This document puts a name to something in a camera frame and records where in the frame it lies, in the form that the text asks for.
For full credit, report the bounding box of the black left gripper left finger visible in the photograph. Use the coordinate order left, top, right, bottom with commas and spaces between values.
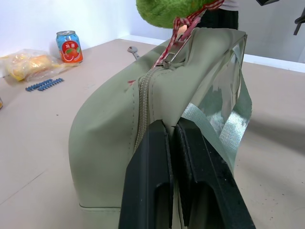
120, 120, 174, 229

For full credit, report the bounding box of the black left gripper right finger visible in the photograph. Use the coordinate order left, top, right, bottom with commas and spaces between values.
175, 118, 257, 229

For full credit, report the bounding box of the green pouch with clear window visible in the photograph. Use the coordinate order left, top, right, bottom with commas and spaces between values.
69, 27, 253, 229

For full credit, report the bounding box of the green plush keychain red ribbon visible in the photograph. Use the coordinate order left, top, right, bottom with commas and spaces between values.
135, 0, 226, 70

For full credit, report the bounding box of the silver metal spoon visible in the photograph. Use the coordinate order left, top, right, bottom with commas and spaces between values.
126, 45, 142, 61

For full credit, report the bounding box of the blue plastic anchor strip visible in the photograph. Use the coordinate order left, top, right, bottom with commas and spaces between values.
25, 79, 52, 92
38, 77, 65, 93

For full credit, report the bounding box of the orange blue juice can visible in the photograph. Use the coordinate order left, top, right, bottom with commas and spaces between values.
56, 30, 84, 64

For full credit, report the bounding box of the clear bag of yellow snacks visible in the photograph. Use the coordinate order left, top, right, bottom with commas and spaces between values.
0, 48, 72, 83

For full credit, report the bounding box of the person in dark skirt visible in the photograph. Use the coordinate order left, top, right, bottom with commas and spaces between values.
197, 0, 239, 31

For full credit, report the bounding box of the black stand piece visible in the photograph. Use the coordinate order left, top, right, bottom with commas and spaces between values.
293, 16, 305, 36

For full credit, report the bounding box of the black device corner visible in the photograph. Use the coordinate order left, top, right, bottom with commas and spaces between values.
255, 0, 275, 7

